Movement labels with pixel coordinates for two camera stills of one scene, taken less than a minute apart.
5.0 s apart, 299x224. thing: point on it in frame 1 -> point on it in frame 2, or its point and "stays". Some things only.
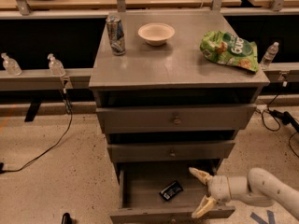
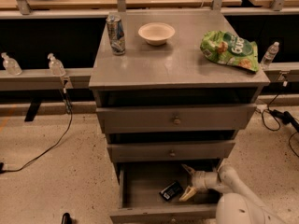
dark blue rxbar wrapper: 171,190 stays
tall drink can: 117,35 stays
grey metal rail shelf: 45,80 stays
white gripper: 219,188 -> 200,181
